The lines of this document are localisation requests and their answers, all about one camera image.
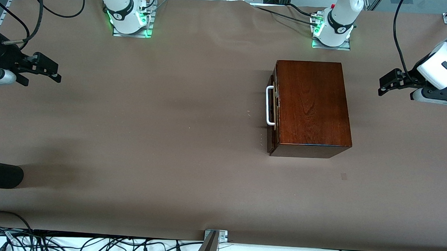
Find wooden drawer with white handle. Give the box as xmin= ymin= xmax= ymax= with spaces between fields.
xmin=263 ymin=65 xmax=284 ymax=145

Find dark brown wooden cabinet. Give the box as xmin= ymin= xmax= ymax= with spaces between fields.
xmin=266 ymin=59 xmax=356 ymax=161

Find black thin cable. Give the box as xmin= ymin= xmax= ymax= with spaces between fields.
xmin=0 ymin=0 xmax=32 ymax=39

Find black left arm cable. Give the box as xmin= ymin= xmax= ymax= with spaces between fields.
xmin=390 ymin=0 xmax=420 ymax=84

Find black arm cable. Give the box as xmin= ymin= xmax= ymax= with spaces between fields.
xmin=390 ymin=0 xmax=420 ymax=84
xmin=1 ymin=0 xmax=45 ymax=47

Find black looping cable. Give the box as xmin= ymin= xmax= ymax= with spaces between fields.
xmin=24 ymin=0 xmax=86 ymax=20

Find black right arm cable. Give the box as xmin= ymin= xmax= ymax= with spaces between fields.
xmin=1 ymin=0 xmax=45 ymax=47

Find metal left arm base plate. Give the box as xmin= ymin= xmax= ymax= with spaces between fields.
xmin=311 ymin=36 xmax=352 ymax=52

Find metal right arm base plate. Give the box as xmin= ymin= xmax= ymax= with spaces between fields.
xmin=112 ymin=20 xmax=153 ymax=39

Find black table cable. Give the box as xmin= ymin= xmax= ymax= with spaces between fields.
xmin=255 ymin=6 xmax=320 ymax=27
xmin=284 ymin=3 xmax=314 ymax=17

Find black arched cable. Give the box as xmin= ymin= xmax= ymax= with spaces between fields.
xmin=0 ymin=210 xmax=35 ymax=233

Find tangled black cables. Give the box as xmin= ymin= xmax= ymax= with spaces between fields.
xmin=0 ymin=227 xmax=204 ymax=251

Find small metal corner bracket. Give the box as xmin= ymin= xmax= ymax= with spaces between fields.
xmin=203 ymin=228 xmax=229 ymax=243

